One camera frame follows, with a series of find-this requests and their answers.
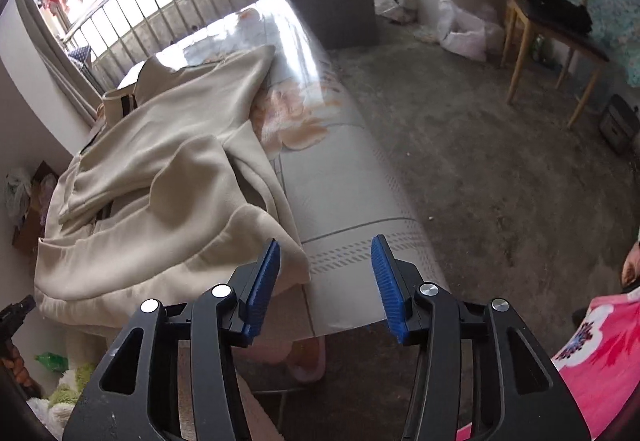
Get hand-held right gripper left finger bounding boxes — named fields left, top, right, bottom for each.
left=62, top=238, right=282, bottom=441

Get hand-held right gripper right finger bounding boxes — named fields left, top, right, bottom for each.
left=371, top=235, right=581, bottom=441

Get beige jacket with black trim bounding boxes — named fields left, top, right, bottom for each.
left=34, top=45, right=312, bottom=327

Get person's left hand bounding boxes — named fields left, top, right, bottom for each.
left=2, top=355, right=37, bottom=394

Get green plastic bottle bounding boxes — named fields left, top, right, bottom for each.
left=35, top=352, right=71, bottom=374

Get pink slipper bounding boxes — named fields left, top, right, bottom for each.
left=250, top=336, right=328, bottom=384

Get open brown cardboard box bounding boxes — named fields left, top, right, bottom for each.
left=12, top=161, right=61, bottom=257

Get green and cream fluffy rug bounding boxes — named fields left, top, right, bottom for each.
left=27, top=361, right=101, bottom=441

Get table with floral tablecloth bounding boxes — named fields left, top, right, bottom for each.
left=115, top=3, right=448, bottom=337

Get white plastic bag in box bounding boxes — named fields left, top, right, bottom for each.
left=5, top=168, right=31, bottom=222

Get pink floral clothing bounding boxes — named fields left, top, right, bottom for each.
left=452, top=291, right=640, bottom=441

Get grey curtain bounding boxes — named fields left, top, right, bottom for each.
left=15, top=0, right=108, bottom=122

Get white plastic bag on floor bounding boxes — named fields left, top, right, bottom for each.
left=437, top=0, right=503, bottom=62

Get dark cabinet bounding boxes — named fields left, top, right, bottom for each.
left=265, top=0, right=379, bottom=50

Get grey storage box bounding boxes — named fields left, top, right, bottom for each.
left=600, top=93, right=640, bottom=154

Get wooden chair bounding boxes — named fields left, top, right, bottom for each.
left=502, top=0, right=612, bottom=129

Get black bag on chair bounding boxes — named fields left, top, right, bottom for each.
left=525, top=0, right=593, bottom=34

